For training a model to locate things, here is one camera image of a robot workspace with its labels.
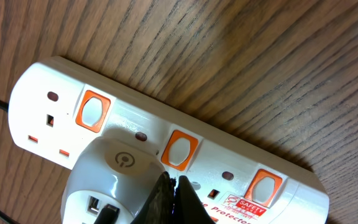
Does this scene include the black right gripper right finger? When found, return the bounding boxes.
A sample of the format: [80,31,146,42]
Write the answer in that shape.
[173,175,214,224]

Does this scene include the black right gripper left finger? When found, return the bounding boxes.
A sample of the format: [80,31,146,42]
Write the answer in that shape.
[131,172,176,224]

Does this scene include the white charger plug adapter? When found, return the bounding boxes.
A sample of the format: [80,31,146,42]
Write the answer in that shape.
[61,138,165,223]

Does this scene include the white power strip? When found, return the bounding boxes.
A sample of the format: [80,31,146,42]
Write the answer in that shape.
[8,57,329,223]

